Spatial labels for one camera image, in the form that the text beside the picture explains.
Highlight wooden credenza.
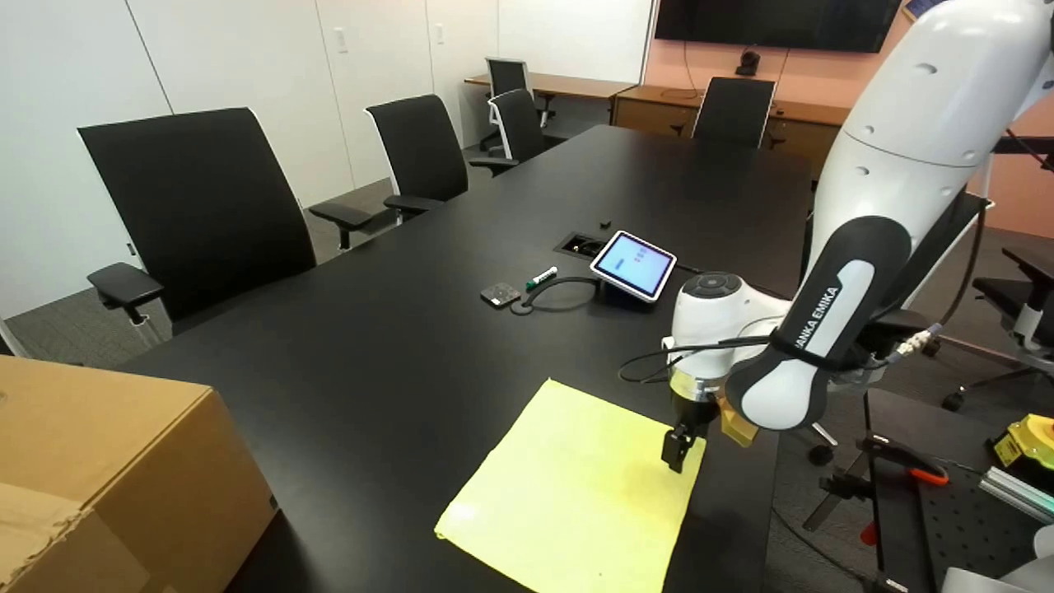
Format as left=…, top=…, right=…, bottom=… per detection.
left=606, top=83, right=855, bottom=170

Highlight small black phone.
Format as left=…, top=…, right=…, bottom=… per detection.
left=479, top=278, right=527, bottom=312

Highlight yellow hand tool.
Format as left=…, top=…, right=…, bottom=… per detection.
left=991, top=411, right=1054, bottom=475

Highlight black perforated board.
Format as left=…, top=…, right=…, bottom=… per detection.
left=767, top=384, right=1054, bottom=593

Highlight aluminium profile bar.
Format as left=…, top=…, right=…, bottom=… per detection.
left=978, top=463, right=1054, bottom=527

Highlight white rounded device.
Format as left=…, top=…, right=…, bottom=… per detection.
left=939, top=524, right=1054, bottom=593

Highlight black robot cable with plug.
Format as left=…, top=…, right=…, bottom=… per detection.
left=615, top=319, right=947, bottom=389

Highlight black chair with white post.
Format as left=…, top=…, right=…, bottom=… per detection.
left=942, top=233, right=1054, bottom=416

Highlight large black office chair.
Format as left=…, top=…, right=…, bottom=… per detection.
left=75, top=106, right=324, bottom=332

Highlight black wall television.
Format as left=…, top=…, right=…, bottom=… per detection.
left=653, top=0, right=906, bottom=57

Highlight wooden side desk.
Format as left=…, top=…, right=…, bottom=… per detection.
left=460, top=69, right=638, bottom=109

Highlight table cable port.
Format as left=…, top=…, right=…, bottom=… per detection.
left=561, top=228, right=610, bottom=261

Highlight white tablet with stand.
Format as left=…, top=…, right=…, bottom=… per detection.
left=586, top=228, right=682, bottom=308

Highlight black table cable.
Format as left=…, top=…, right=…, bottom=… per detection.
left=506, top=274, right=606, bottom=319

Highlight brown cardboard box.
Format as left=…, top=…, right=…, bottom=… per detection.
left=0, top=351, right=279, bottom=593

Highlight black tripod stand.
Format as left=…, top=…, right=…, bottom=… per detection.
left=799, top=389, right=939, bottom=593

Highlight orange-handled clamp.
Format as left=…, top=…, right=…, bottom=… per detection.
left=855, top=430, right=955, bottom=493

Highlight yellow towel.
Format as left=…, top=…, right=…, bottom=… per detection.
left=433, top=376, right=711, bottom=593

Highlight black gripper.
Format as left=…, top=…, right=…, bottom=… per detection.
left=658, top=370, right=729, bottom=476

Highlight black conference camera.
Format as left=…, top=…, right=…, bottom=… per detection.
left=732, top=47, right=767, bottom=83

